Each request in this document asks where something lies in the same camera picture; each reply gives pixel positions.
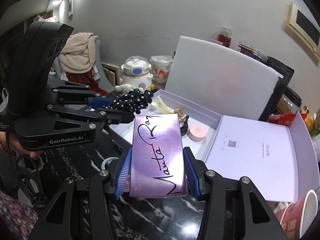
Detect purple label jar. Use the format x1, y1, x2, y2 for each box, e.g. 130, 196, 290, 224
251, 49, 268, 63

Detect white plastic bag cup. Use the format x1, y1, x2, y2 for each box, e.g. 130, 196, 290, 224
150, 55, 174, 89

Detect black hair claw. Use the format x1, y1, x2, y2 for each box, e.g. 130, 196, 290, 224
180, 115, 189, 136

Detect cream wall intercom panel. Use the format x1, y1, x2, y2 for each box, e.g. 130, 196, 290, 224
285, 2, 319, 60

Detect beige towel on chair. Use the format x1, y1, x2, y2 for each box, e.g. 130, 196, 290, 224
59, 33, 98, 74

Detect white foam board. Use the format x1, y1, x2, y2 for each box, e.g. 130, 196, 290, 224
165, 36, 282, 120

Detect person's left hand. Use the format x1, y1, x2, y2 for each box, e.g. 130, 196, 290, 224
1, 132, 43, 159

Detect pink round compact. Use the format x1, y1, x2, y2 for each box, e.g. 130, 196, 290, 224
188, 124, 207, 142

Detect gold metal hair claw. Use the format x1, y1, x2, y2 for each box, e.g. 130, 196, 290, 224
174, 107, 186, 122

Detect purple Manta Ray box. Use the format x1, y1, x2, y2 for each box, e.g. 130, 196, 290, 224
130, 114, 187, 198

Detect grey chair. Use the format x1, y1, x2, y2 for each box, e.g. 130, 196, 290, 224
52, 40, 114, 93

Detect white Cinnamoroll bottle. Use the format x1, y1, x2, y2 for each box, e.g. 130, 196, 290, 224
115, 56, 153, 94

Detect cream hair clip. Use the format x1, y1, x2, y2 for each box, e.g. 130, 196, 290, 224
151, 96, 175, 114

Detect dark-filled jar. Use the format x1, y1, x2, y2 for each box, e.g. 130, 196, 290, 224
238, 38, 254, 56

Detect red plaid scarf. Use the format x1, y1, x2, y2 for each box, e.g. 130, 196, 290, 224
66, 70, 107, 95

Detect glass jar black lid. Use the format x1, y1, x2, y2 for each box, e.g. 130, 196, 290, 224
275, 87, 302, 114

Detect black polka dot hair clip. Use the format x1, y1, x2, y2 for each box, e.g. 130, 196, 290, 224
104, 88, 153, 114

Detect lilac open gift box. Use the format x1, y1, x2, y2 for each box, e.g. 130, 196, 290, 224
110, 90, 319, 202

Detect upper pink paper cup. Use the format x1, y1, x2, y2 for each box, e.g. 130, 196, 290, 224
274, 190, 318, 239

